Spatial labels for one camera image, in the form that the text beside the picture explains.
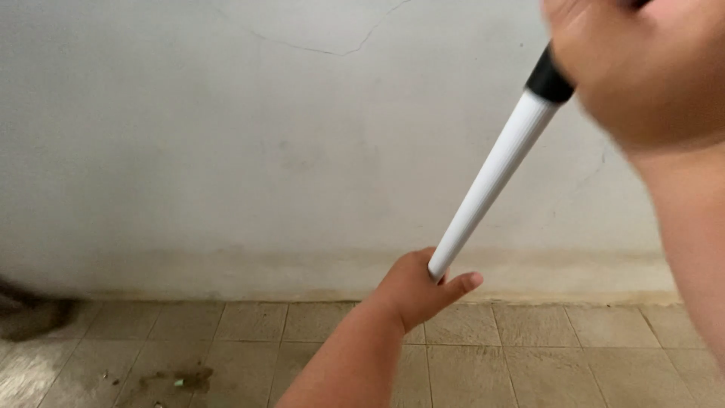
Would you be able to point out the person's right hand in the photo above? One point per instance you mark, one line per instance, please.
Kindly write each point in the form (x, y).
(645, 68)

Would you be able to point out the person's left hand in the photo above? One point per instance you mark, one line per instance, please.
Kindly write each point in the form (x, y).
(410, 286)

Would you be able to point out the white pole with black grip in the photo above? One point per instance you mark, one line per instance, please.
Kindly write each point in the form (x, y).
(498, 164)

